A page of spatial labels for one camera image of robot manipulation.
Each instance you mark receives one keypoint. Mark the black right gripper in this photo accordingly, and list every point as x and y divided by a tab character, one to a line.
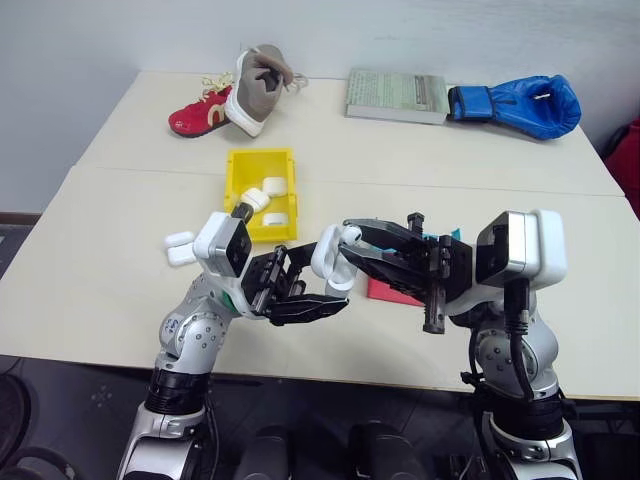
445	265

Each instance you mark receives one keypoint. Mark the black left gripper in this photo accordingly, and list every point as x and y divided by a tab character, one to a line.
267	282

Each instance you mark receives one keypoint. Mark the white earbud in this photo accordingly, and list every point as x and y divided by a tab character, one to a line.
352	234

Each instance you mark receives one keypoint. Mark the yellow plastic bin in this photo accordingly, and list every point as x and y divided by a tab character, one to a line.
257	162

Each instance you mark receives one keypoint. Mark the red flat card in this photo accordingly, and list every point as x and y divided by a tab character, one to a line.
387	295

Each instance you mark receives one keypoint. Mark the thick grey-green book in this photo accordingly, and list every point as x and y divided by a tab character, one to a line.
395	92

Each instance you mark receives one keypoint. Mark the dark rounded shape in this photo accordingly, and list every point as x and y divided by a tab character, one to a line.
262	452
382	450

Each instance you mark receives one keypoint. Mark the grey shoe with white sole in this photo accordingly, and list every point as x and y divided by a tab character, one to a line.
255	92

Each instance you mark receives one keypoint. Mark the red shoe with yellow laces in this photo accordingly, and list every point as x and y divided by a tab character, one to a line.
195	117

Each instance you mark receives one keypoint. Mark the blue boxing glove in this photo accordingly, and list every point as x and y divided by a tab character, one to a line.
530	107

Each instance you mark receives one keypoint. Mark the red and black bag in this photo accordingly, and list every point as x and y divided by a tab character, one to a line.
625	165

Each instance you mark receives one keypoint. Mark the dark round floor object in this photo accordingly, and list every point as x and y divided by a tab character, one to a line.
12	407

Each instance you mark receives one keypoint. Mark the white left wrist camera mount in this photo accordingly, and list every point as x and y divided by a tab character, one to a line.
220	240

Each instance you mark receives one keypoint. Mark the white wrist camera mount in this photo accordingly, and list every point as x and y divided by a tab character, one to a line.
547	245
220	240

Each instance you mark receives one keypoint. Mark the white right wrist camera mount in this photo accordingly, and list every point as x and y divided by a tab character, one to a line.
547	245

